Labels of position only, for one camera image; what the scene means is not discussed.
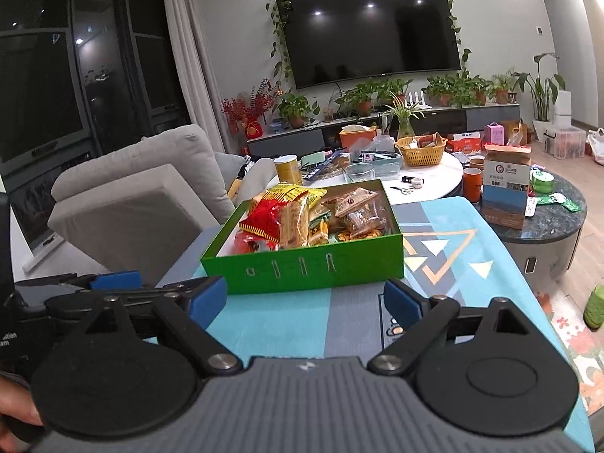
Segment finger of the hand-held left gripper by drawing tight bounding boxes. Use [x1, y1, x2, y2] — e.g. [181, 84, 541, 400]
[71, 271, 142, 293]
[47, 286, 163, 319]

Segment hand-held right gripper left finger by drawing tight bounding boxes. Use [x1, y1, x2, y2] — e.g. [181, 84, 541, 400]
[78, 276, 241, 378]

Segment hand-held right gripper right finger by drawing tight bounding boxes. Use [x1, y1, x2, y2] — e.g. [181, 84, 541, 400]
[368, 279, 539, 378]

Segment large red round-print packet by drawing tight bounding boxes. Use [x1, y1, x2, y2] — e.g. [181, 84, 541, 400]
[233, 231, 280, 254]

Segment clear bag of orange biscuits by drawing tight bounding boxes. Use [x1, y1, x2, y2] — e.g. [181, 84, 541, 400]
[336, 224, 390, 242]

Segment red printed chip packet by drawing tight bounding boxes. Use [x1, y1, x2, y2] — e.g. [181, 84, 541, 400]
[239, 197, 285, 242]

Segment green cardboard box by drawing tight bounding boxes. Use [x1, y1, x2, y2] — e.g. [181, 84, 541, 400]
[200, 178, 405, 296]

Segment bread slice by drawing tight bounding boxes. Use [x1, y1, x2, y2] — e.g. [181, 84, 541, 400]
[330, 187, 393, 227]

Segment orange cracker packet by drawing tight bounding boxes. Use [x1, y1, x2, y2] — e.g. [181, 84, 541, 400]
[278, 198, 312, 249]

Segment yellow striped snack packet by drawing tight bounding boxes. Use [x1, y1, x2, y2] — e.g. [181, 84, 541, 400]
[257, 183, 327, 205]

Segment person's left hand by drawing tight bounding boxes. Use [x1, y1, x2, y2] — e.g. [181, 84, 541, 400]
[0, 372, 43, 439]

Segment beige recliner sofa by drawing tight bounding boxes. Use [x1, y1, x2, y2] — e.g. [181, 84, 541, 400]
[47, 123, 280, 288]

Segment white round coffee table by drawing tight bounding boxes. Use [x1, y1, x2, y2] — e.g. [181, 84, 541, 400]
[262, 150, 465, 203]

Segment clear glass bowl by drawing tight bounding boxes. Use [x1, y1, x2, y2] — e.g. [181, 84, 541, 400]
[343, 162, 377, 185]

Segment orange mug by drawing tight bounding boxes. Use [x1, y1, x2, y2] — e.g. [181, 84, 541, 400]
[462, 167, 485, 202]

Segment clear plastic container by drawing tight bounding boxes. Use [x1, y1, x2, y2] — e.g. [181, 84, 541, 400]
[360, 136, 405, 171]

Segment yellow woven basket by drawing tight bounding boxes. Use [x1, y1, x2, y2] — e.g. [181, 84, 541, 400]
[395, 133, 448, 167]

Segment yellow canister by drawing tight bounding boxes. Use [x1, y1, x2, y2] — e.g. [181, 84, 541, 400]
[274, 154, 303, 186]

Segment pile of assorted packets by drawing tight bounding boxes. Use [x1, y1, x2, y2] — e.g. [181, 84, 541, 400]
[302, 148, 354, 183]

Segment white cardboard box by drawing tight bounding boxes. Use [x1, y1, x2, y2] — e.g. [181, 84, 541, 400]
[481, 143, 532, 230]

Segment dark round side table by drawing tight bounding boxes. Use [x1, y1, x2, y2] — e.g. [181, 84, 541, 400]
[476, 172, 589, 290]

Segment orange tissue box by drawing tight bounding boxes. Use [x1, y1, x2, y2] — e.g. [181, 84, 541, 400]
[339, 125, 381, 150]

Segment red and white carton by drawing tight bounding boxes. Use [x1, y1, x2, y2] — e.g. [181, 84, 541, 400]
[445, 133, 485, 154]

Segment grey television cabinet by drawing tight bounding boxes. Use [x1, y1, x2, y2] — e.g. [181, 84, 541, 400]
[245, 103, 522, 157]

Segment green tape roll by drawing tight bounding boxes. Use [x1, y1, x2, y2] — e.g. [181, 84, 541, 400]
[529, 170, 556, 194]

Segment floral rug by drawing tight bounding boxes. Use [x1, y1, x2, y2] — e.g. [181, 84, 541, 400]
[535, 288, 604, 413]

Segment spider plant in glass vase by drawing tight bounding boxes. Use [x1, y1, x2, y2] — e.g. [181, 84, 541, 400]
[379, 93, 428, 141]

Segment green slipper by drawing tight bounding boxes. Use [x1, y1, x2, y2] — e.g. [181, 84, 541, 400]
[582, 285, 604, 332]

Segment kraft paper bag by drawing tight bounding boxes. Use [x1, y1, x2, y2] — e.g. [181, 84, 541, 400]
[500, 120, 529, 148]

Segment red berry branches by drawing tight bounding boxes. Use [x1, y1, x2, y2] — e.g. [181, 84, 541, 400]
[220, 79, 280, 139]

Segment row of potted green plants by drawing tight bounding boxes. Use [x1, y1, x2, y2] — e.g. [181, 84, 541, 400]
[273, 72, 516, 130]

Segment dark glass sliding door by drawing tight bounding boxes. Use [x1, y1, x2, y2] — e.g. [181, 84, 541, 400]
[0, 0, 192, 258]

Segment white planter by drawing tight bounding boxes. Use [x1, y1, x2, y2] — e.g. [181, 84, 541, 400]
[532, 118, 556, 146]

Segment clear storage bin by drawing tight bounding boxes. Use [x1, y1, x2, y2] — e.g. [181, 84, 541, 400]
[542, 126, 589, 160]

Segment white curtain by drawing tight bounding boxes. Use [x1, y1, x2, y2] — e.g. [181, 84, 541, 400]
[159, 0, 228, 156]

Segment white plastic bag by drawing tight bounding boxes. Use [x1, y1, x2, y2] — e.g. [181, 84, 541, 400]
[585, 128, 604, 167]

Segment white air purifier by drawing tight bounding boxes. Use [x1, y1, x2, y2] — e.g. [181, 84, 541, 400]
[553, 89, 573, 129]

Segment tall leafy plant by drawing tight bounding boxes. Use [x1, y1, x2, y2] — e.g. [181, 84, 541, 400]
[511, 53, 565, 123]

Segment trailing vine plant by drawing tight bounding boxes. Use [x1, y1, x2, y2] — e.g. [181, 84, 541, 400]
[265, 0, 473, 86]

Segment black wall television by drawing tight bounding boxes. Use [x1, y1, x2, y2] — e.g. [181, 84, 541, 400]
[284, 0, 463, 89]

